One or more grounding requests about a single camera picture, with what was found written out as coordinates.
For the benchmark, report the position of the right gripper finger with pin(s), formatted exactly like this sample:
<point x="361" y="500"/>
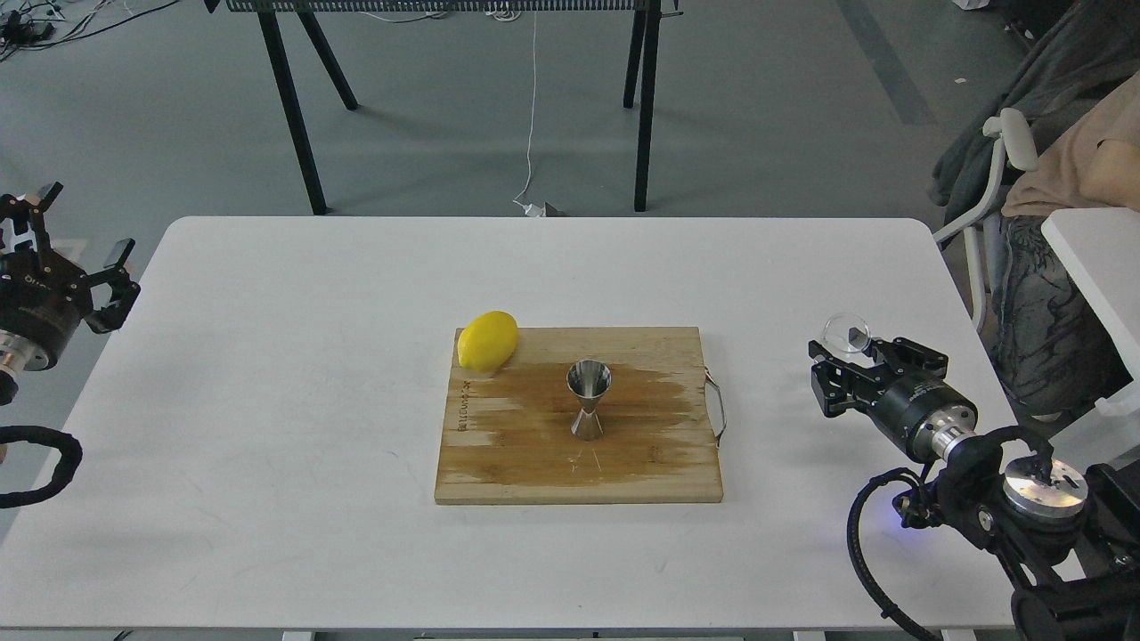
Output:
<point x="839" y="385"/>
<point x="895" y="358"/>

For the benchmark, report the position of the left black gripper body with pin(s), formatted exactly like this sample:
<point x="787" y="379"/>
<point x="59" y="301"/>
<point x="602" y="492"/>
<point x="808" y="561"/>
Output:
<point x="41" y="307"/>

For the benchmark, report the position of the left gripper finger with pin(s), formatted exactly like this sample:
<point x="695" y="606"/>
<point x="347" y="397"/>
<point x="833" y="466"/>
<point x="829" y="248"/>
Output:
<point x="28" y="233"/>
<point x="123" y="290"/>

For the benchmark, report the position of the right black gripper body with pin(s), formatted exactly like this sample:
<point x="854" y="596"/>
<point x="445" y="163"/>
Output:
<point x="923" y="417"/>

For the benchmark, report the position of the small clear glass beaker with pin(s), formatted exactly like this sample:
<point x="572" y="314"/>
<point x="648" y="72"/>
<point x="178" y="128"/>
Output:
<point x="846" y="333"/>

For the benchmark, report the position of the steel double jigger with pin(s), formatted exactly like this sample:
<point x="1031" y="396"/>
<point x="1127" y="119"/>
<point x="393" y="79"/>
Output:
<point x="588" y="381"/>

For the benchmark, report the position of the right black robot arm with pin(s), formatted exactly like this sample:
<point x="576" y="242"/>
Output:
<point x="1066" y="539"/>

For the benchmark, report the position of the white office chair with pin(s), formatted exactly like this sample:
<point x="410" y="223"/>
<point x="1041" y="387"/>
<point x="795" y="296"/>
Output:
<point x="1014" y="147"/>

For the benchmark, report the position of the yellow lemon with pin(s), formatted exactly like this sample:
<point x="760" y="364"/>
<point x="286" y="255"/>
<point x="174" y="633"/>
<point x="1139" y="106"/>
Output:
<point x="485" y="344"/>

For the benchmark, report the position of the black metal frame table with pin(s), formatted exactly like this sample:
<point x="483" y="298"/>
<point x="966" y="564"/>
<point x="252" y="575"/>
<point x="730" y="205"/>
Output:
<point x="444" y="85"/>

